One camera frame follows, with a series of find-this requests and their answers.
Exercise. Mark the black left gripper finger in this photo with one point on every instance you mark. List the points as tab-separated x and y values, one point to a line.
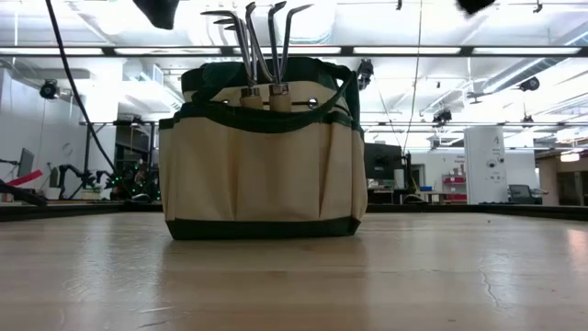
158	11

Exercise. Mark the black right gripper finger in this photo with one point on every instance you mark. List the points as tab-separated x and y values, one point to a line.
475	5

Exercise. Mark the black background robot arm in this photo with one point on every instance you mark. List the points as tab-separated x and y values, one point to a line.
73	177

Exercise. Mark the black overhead crossbar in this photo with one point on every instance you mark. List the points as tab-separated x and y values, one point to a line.
347	50

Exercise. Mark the white pillar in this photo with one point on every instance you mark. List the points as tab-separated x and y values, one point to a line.
484	174

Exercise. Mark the black computer monitor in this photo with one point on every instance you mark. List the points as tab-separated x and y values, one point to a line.
383	161

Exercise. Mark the red shelf unit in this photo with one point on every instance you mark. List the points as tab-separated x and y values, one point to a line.
455	188

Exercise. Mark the small tilted monitor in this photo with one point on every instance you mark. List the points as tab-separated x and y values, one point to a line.
26	164

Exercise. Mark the red bar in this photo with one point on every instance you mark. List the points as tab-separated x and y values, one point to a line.
27	178

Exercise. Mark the black ceiling-hung camera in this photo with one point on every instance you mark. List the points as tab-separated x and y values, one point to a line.
442	116
366	73
529	84

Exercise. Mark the black wall-mounted camera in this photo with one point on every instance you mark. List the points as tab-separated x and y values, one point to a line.
49	88

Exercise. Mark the black aluminium table frame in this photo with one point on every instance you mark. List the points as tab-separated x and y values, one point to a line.
459	210

